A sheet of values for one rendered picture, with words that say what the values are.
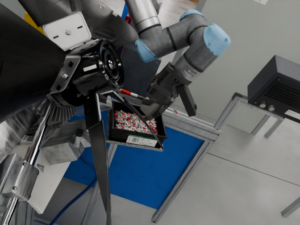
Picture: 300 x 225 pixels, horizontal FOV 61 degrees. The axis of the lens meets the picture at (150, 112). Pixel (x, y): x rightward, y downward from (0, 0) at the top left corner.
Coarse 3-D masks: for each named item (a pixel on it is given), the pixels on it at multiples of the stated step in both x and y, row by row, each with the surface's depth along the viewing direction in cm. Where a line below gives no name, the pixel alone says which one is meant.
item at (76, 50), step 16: (80, 48) 55; (96, 48) 53; (112, 48) 59; (80, 64) 53; (96, 64) 52; (80, 80) 54; (96, 80) 53; (112, 80) 58; (64, 96) 56; (80, 96) 62
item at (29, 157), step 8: (48, 112) 54; (48, 120) 54; (40, 128) 51; (40, 136) 50; (32, 144) 49; (40, 144) 50; (32, 152) 48; (32, 160) 47; (8, 200) 42; (16, 200) 42; (8, 208) 41; (8, 216) 41; (0, 224) 40; (8, 224) 40
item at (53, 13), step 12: (24, 0) 50; (36, 0) 50; (48, 0) 51; (60, 0) 53; (72, 0) 54; (36, 12) 51; (48, 12) 52; (60, 12) 53; (72, 12) 54; (36, 24) 52
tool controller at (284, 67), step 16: (272, 64) 97; (288, 64) 97; (256, 80) 106; (272, 80) 95; (288, 80) 93; (256, 96) 103; (272, 96) 100; (288, 96) 98; (272, 112) 107; (288, 112) 105
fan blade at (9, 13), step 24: (0, 24) 32; (24, 24) 35; (0, 48) 33; (24, 48) 36; (48, 48) 41; (0, 72) 34; (24, 72) 38; (48, 72) 44; (0, 96) 37; (24, 96) 42; (0, 120) 40
